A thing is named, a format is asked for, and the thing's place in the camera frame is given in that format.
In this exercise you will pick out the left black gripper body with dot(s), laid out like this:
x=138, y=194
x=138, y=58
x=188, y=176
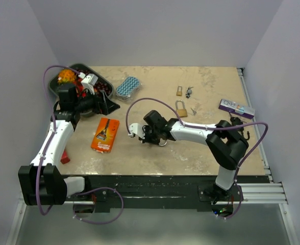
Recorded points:
x=90, y=102

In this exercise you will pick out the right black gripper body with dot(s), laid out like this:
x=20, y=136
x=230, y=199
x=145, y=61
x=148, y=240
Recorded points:
x=151, y=135

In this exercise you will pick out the short shackle brass padlock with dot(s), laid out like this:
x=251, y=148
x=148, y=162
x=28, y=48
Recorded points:
x=162, y=143

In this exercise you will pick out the long shackle brass padlock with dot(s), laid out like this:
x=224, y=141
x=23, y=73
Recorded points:
x=181, y=109

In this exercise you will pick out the small brass padlock with keys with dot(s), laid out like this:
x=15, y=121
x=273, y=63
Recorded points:
x=179, y=91

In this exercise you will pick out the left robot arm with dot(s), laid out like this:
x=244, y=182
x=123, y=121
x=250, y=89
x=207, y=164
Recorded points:
x=41, y=182

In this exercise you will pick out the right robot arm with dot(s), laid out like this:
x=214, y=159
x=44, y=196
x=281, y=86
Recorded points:
x=228, y=147

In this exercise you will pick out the dark grape bunch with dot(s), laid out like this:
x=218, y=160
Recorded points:
x=101, y=84

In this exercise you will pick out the blue zigzag sponge pack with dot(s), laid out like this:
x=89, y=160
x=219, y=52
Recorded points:
x=127, y=88

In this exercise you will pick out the orange razor box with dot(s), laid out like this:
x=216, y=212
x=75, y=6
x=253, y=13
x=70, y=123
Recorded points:
x=105, y=135

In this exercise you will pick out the grey fruit tray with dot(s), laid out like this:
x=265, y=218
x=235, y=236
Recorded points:
x=54, y=86

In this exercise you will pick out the orange flower ball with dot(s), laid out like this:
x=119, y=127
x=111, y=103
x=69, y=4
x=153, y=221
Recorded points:
x=66, y=76

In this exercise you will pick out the red small box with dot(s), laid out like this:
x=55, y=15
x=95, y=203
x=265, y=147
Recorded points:
x=64, y=158

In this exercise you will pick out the purple white box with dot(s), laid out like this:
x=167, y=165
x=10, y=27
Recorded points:
x=236, y=108

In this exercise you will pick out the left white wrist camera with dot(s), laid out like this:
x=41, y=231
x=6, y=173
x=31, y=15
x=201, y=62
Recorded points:
x=88, y=81

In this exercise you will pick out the panda keychain with keys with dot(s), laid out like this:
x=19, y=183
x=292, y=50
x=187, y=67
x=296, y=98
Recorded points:
x=188, y=92

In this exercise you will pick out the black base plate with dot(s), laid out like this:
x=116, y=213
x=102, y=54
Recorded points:
x=148, y=192

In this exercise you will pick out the aluminium frame rail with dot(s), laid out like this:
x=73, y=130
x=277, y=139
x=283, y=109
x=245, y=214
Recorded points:
x=266, y=193

